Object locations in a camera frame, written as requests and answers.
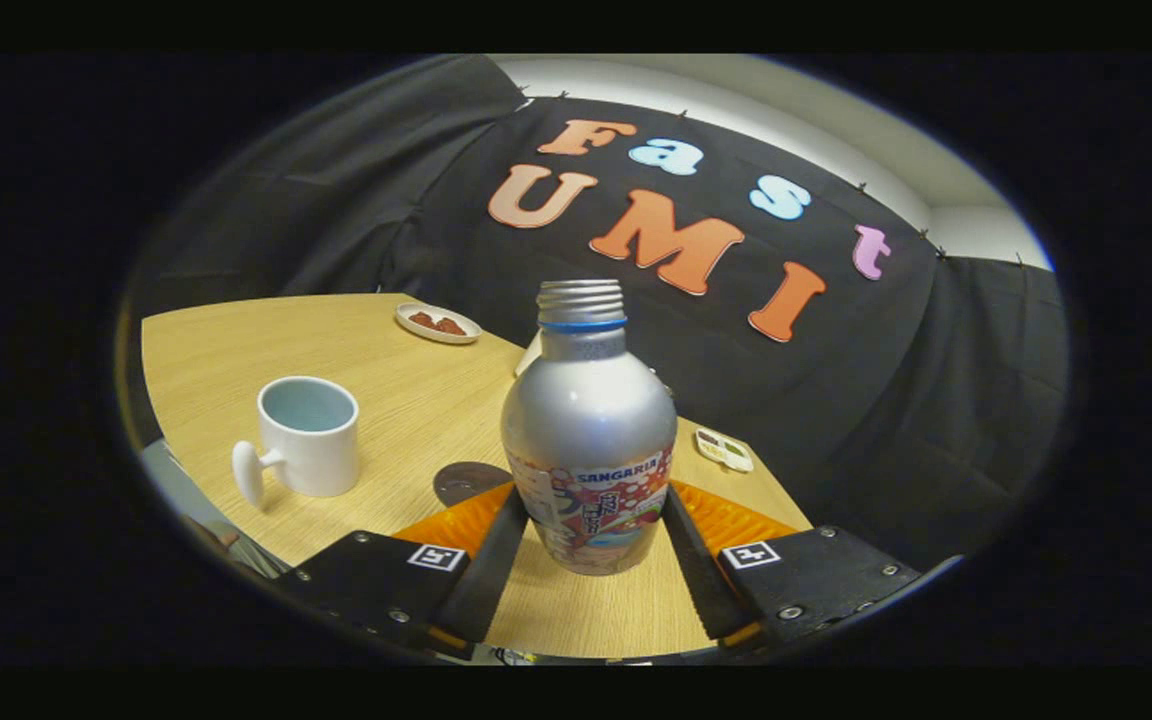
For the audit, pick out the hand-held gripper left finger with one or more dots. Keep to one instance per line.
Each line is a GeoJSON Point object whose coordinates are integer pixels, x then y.
{"type": "Point", "coordinates": [484, 580]}

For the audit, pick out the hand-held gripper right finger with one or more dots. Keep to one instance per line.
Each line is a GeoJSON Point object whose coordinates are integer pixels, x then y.
{"type": "Point", "coordinates": [701, 580]}

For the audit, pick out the dark brown round coaster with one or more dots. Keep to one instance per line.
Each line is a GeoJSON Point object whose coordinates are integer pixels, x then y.
{"type": "Point", "coordinates": [466, 480]}

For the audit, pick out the silver juice bottle printed label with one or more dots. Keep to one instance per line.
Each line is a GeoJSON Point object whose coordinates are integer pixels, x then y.
{"type": "Point", "coordinates": [586, 420]}

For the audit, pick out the white cup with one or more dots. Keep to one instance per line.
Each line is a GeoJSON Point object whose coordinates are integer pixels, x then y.
{"type": "Point", "coordinates": [321, 460]}

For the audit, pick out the white divided snack tray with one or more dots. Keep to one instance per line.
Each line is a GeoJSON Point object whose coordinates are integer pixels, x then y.
{"type": "Point", "coordinates": [724, 450]}

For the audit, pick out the wooden table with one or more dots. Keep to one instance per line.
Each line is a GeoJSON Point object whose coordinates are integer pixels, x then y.
{"type": "Point", "coordinates": [416, 400]}

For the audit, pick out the black backdrop cloth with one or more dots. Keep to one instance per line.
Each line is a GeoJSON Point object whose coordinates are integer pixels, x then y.
{"type": "Point", "coordinates": [836, 420]}

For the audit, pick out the white toaster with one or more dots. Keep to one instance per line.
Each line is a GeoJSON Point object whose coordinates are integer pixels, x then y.
{"type": "Point", "coordinates": [528, 358]}

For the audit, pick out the round white plate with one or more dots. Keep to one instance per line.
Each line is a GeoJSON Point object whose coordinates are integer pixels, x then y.
{"type": "Point", "coordinates": [436, 336]}

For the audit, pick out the brown food piece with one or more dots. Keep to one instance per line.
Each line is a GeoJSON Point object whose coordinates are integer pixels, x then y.
{"type": "Point", "coordinates": [422, 320]}
{"type": "Point", "coordinates": [450, 327]}

